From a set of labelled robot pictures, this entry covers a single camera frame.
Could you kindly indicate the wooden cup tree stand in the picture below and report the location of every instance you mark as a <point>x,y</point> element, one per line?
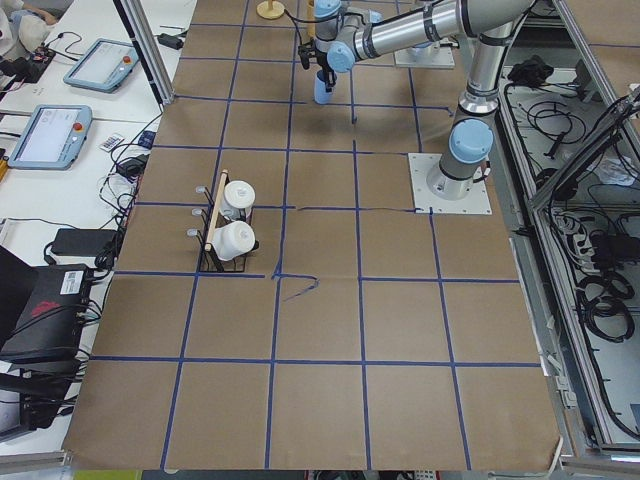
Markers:
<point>270,9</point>

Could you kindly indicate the black power brick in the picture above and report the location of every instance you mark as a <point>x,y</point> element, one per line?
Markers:
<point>81,242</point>

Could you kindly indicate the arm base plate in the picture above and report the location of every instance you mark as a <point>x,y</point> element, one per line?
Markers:
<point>435,193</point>
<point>431,56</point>

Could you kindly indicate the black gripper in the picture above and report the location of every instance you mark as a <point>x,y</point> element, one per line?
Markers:
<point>322,60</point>

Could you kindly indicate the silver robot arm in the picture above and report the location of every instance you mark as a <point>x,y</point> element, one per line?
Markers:
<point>345,35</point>
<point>472,137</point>

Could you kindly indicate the blue plastic cup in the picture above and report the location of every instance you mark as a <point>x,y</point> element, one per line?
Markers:
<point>322,92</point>

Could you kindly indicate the teach pendant tablet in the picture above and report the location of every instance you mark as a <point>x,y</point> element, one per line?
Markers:
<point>53,137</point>
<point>103,67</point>

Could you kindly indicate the aluminium frame post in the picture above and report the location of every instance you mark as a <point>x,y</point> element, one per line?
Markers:
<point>134,20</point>

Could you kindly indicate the black power adapter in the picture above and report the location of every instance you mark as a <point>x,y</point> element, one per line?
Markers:
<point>170,41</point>

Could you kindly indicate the near teach pendant tablet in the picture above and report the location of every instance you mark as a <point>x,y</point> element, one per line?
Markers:
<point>53,137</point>

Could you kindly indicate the black wire mug rack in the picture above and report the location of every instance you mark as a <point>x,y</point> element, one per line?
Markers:
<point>209,262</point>

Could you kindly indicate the lower white mug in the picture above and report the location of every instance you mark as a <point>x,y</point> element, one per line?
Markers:
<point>234,239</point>

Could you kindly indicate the wooden rack handle bar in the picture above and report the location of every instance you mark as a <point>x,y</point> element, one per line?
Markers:
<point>219,194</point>

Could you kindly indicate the white mug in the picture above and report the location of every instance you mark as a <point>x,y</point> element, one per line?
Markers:
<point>234,239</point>
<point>238,200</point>

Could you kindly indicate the upper white mug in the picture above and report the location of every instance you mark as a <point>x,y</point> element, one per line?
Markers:
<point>238,200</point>

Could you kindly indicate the far teach pendant tablet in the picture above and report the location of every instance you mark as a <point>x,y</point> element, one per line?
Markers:
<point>103,67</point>

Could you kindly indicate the black laptop computer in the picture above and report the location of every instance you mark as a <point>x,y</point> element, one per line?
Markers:
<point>44,310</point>

